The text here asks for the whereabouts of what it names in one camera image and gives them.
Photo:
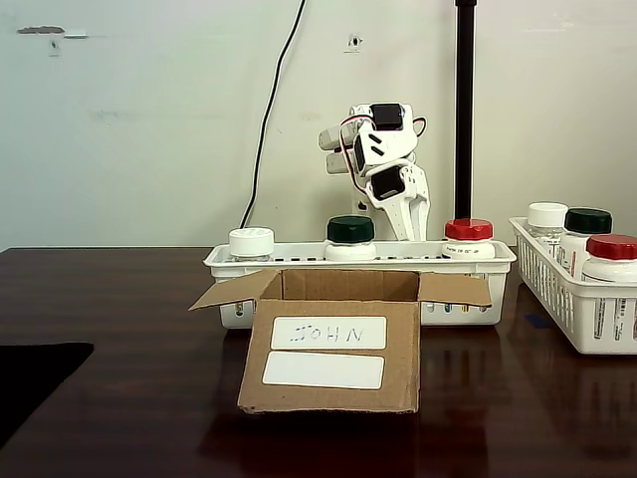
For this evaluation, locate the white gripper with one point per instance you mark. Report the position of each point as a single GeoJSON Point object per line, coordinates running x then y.
{"type": "Point", "coordinates": [404, 208]}

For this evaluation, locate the red cap bottle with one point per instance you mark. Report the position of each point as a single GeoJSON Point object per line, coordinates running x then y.
{"type": "Point", "coordinates": [468, 231]}
{"type": "Point", "coordinates": [611, 246]}

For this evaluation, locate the brown cardboard box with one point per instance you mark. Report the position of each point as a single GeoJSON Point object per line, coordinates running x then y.
{"type": "Point", "coordinates": [403, 358]}

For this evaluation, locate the green cap bottle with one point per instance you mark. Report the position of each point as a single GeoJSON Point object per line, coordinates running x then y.
{"type": "Point", "coordinates": [588, 221]}
{"type": "Point", "coordinates": [350, 231]}

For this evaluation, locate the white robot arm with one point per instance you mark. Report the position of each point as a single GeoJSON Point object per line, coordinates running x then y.
{"type": "Point", "coordinates": [333, 137]}

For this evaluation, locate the white plastic basket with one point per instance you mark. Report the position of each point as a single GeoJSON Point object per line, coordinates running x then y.
{"type": "Point", "coordinates": [492, 279]}
{"type": "Point", "coordinates": [547, 294]}

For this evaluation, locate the white cap bottle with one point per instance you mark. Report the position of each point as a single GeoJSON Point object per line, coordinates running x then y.
{"type": "Point", "coordinates": [547, 215]}
{"type": "Point", "coordinates": [251, 241]}

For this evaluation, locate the black pole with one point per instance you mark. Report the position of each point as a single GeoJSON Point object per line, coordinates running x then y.
{"type": "Point", "coordinates": [465, 124]}

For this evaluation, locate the white label with writing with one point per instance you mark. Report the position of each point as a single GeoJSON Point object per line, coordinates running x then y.
{"type": "Point", "coordinates": [328, 332]}

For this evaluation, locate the blue tape piece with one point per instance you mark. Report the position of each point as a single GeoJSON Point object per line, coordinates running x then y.
{"type": "Point", "coordinates": [537, 321]}

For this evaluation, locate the blank white label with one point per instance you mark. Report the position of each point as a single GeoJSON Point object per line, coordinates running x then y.
{"type": "Point", "coordinates": [323, 371]}

